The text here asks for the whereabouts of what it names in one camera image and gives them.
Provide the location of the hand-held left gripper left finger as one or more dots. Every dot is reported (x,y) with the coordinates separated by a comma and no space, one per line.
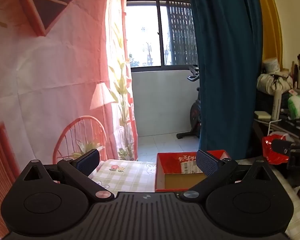
(88,161)

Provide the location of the white spray bottle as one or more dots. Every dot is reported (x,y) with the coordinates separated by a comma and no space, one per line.
(276,105)

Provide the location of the dark desk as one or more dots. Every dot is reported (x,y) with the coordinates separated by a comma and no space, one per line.
(258,128)

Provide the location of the teal curtain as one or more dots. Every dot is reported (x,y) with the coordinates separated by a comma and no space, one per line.
(227,67)

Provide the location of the plaid bunny print sheet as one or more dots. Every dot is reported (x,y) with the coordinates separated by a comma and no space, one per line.
(127,175)

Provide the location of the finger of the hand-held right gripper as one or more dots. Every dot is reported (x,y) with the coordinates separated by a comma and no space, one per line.
(280,146)

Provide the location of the dark framed window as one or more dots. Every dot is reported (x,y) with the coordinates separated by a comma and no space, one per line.
(145,30)

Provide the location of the red plastic bag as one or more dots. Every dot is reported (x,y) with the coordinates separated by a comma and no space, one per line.
(270,151)

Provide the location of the small cream box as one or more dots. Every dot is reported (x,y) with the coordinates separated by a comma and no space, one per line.
(263,115)

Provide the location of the green and white plastic bag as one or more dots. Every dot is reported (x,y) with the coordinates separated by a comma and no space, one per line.
(296,106)

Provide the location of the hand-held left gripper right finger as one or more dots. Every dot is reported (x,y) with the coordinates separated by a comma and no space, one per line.
(206,163)

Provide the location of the white tied cloth bundle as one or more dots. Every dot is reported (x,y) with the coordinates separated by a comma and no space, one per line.
(267,82)

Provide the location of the yellow curtain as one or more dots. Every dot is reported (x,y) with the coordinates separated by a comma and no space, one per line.
(270,17)

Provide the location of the red cardboard box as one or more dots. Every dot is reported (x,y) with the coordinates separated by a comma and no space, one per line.
(170,162)

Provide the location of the white paper roll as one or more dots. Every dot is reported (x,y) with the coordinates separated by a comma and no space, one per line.
(271,65)

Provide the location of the black exercise bike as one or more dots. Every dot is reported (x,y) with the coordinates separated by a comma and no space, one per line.
(195,112)

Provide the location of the pink printed backdrop cloth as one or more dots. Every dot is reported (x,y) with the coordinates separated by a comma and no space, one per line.
(52,67)

